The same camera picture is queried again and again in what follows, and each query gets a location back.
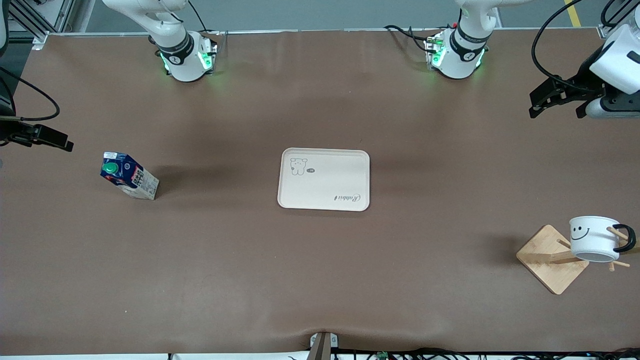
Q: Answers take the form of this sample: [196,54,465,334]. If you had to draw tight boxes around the blue milk carton green cap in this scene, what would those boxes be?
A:
[100,151,160,201]

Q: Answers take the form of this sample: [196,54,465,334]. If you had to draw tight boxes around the white smiley cup black handle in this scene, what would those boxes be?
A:
[569,215,637,264]

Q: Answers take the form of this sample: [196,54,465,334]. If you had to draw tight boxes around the cream tray with rabbit print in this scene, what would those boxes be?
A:
[277,147,371,212]

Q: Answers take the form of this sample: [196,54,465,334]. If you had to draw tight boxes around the wooden mug rack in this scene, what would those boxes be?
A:
[515,224,634,296]

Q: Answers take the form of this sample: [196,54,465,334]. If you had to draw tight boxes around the brown table cover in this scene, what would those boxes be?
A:
[0,28,640,357]

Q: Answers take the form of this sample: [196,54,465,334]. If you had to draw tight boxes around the metal table edge clamp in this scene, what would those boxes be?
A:
[309,331,339,360]

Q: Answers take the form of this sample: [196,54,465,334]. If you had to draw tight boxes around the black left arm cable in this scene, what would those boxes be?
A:
[531,0,632,94]

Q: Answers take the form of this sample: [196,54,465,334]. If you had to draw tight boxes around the aluminium frame profile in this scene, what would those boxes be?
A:
[597,0,640,40]
[0,0,77,51]

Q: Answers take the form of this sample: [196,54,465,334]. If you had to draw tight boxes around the black left arm base cables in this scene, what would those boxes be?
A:
[383,24,434,54]

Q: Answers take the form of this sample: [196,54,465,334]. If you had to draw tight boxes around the black right arm base cable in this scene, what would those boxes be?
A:
[187,0,221,35]

